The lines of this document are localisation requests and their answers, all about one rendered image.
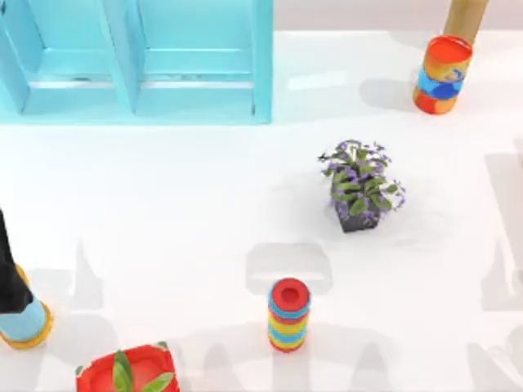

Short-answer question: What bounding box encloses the purple flower plant pot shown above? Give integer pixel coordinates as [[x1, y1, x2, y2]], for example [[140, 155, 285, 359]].
[[317, 139, 408, 234]]

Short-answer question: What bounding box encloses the stack of coloured rings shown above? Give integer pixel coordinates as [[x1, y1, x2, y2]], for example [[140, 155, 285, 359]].
[[267, 278, 313, 354]]

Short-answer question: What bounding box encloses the light blue rack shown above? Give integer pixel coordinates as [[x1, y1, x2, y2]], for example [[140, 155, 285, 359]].
[[0, 0, 274, 126]]

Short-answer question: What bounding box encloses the red plant pot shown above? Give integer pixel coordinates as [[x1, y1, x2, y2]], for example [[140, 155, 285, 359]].
[[75, 341, 181, 392]]

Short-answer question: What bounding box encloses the orange and blue can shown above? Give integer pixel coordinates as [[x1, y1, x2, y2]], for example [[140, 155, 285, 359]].
[[412, 34, 475, 116]]

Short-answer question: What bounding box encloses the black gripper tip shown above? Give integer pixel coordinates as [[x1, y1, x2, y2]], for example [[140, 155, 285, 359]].
[[0, 208, 34, 316]]

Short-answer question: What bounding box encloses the light blue and orange cup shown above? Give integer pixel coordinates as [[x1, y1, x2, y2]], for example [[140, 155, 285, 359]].
[[0, 264, 54, 350]]

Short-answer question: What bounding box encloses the tan cardboard tube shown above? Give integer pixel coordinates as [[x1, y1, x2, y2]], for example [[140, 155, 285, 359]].
[[442, 0, 490, 46]]

